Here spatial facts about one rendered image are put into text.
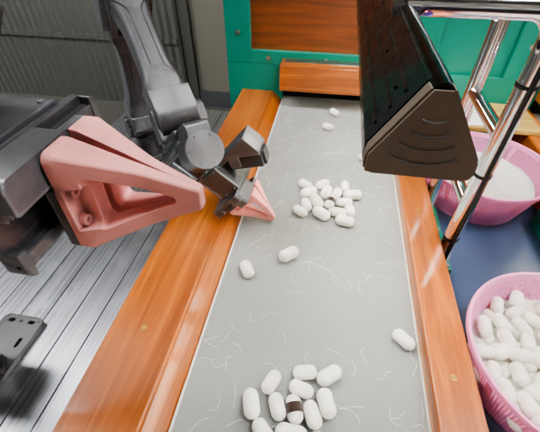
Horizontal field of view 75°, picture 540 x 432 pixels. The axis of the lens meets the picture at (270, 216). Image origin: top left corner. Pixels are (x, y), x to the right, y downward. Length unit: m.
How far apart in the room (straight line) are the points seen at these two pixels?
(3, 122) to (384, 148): 0.24
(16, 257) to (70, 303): 0.50
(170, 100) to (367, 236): 0.41
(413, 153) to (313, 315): 0.33
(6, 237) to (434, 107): 0.26
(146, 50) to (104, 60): 2.37
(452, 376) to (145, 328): 0.40
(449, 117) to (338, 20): 0.81
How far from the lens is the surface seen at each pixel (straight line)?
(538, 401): 0.60
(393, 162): 0.28
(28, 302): 0.77
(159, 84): 0.61
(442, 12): 0.48
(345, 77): 1.02
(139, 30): 0.66
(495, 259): 0.82
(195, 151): 0.52
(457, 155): 0.29
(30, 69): 3.43
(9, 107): 0.26
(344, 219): 0.66
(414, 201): 0.73
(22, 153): 0.21
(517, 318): 0.65
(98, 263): 0.77
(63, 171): 0.21
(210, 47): 2.68
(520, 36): 1.14
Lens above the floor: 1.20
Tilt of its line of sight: 43 degrees down
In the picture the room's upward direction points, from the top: straight up
